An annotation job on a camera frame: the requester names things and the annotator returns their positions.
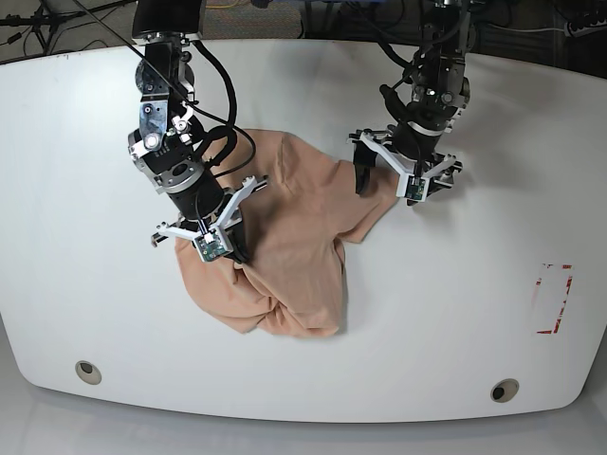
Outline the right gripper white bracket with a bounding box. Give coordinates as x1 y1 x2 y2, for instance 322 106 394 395
151 176 267 264

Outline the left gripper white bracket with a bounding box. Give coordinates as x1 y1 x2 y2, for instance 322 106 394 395
349 127 463 207

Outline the peach T-shirt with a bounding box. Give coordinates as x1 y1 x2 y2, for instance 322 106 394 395
175 130 398 337

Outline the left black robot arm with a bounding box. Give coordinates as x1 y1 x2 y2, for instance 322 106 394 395
349 1 471 206

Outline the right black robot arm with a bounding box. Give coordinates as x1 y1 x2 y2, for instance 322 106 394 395
128 1 267 264

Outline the red tape rectangle marking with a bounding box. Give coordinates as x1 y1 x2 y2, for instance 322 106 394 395
531 264 574 335

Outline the left table grommet hole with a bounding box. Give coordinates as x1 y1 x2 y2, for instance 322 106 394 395
75 360 102 386

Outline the table grommet hole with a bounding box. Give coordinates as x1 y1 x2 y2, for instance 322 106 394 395
75 360 102 386
490 378 520 404

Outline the white power strip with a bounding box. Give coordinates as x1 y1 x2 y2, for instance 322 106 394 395
564 9 606 38

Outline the right table grommet hole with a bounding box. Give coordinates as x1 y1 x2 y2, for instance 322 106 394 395
490 378 520 404

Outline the black tripod stand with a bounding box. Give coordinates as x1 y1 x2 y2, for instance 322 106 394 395
0 0 134 56

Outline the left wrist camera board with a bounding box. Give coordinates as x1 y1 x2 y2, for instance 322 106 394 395
404 174 428 203

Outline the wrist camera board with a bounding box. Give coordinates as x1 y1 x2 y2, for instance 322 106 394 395
404 174 428 203
193 231 229 263

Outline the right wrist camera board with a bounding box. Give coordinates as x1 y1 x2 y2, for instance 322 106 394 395
193 231 229 263

